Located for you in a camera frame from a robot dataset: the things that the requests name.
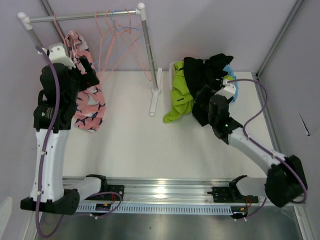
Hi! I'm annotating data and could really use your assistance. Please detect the pink patterned shorts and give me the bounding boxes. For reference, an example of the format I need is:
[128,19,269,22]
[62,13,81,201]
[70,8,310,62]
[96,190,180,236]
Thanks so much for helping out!
[65,30,106,133]

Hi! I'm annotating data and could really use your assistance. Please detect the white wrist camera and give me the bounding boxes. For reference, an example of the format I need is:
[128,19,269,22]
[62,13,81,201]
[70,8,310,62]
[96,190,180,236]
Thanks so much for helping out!
[35,43,76,69]
[215,75,237,100]

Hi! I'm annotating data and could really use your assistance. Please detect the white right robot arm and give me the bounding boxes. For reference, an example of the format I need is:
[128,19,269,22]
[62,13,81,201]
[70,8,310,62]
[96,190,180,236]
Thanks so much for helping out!
[207,81,308,208]

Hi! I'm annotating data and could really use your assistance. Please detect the black shorts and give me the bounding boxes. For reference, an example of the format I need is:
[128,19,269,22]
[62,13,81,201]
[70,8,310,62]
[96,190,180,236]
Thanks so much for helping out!
[183,53,234,127]

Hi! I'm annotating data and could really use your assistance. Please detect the lime green shorts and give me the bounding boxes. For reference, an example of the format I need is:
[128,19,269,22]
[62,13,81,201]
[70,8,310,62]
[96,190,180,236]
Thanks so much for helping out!
[162,61,194,124]

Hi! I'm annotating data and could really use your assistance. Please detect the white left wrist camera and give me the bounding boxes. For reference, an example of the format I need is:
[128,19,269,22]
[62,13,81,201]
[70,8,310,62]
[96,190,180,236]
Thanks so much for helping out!
[35,43,76,69]

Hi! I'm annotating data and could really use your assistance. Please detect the white plastic basket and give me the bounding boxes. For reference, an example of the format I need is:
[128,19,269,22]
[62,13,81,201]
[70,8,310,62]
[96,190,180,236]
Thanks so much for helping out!
[168,61,177,91]

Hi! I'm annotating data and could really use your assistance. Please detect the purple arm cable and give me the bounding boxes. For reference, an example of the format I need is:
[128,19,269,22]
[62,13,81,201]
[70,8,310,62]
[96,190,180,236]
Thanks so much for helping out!
[34,45,123,238]
[229,78,308,221]

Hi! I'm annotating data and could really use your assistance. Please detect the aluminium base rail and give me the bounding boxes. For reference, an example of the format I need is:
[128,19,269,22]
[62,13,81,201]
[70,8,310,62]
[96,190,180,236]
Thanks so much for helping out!
[61,176,308,207]

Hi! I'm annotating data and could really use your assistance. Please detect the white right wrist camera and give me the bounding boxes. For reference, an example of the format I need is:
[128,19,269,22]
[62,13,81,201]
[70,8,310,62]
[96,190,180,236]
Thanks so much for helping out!
[215,75,237,100]

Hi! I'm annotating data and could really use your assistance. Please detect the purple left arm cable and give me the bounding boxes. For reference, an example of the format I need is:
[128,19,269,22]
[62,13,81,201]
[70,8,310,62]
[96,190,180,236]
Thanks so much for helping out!
[34,45,123,238]

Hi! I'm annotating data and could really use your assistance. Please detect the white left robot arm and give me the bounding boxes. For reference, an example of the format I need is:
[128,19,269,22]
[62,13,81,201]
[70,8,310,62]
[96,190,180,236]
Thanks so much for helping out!
[20,56,109,215]

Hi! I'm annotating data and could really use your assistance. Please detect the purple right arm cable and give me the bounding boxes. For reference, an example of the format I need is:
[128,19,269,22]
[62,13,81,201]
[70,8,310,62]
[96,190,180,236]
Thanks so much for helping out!
[229,78,308,221]

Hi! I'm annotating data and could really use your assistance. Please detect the light blue shorts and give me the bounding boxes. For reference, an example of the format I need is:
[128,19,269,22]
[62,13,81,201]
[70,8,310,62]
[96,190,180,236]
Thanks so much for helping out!
[222,63,240,103]

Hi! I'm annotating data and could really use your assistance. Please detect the white slotted cable duct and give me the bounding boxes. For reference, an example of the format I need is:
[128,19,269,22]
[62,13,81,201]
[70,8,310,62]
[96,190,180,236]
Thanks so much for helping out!
[76,202,233,216]

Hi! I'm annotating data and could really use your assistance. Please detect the metal clothes rack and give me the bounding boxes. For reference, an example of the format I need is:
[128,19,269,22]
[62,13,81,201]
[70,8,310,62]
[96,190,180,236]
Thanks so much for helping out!
[17,0,162,117]

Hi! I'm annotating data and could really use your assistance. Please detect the blue wire hanger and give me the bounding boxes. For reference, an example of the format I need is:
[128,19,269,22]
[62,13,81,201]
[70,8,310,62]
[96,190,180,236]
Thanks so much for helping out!
[94,9,152,81]

